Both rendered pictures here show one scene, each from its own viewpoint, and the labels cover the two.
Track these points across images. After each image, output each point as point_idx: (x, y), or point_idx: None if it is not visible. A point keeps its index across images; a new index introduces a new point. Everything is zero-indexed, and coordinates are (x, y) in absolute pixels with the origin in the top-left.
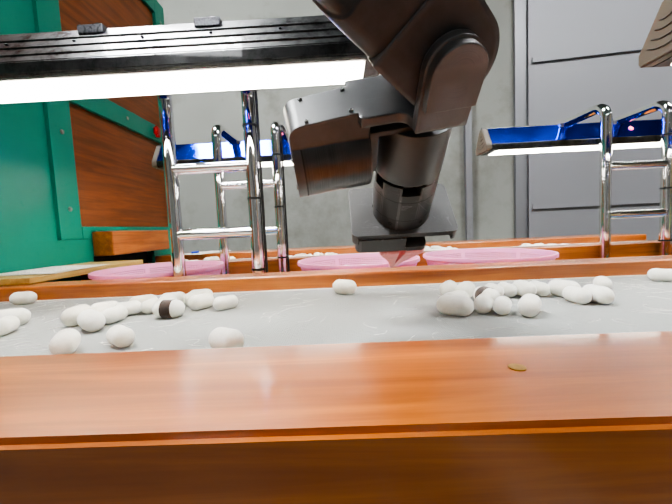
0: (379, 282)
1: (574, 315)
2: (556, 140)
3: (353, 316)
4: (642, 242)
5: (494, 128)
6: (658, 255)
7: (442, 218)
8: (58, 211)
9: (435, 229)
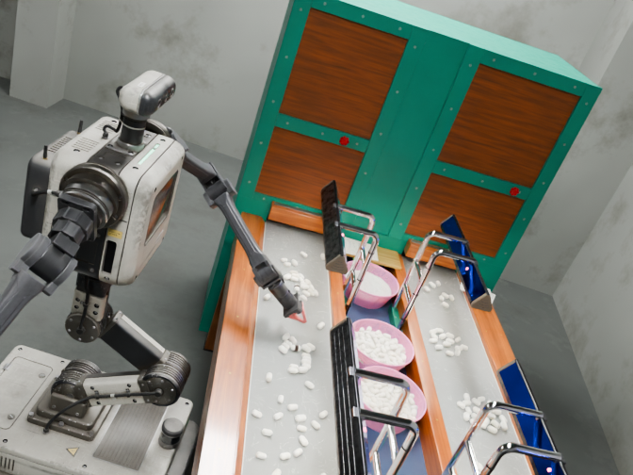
0: None
1: (279, 358)
2: (515, 414)
3: (288, 321)
4: None
5: (517, 367)
6: None
7: (286, 312)
8: (393, 223)
9: (284, 312)
